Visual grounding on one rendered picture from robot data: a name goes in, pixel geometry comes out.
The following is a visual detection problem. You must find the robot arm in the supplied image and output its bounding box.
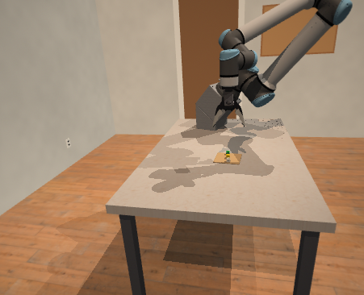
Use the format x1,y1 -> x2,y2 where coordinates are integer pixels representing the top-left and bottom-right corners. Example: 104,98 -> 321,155
216,0 -> 353,109

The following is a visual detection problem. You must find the orange flat mat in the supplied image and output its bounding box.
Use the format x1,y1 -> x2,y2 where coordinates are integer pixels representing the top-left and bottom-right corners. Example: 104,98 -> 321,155
213,152 -> 242,164

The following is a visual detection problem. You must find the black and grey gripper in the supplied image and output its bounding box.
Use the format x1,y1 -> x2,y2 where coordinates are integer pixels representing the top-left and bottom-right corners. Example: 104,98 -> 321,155
213,86 -> 245,126

